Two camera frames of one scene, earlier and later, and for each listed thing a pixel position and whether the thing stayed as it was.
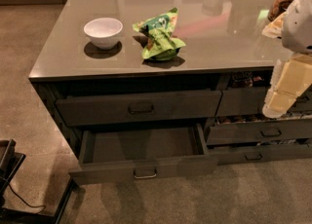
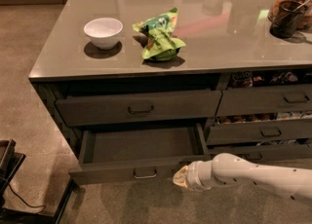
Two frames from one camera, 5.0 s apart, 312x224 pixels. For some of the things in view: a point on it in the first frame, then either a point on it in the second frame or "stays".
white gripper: [298, 28] -> [194, 176]
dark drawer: [259, 132] stays
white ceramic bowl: [103, 31] stays
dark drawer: [132, 153] stays
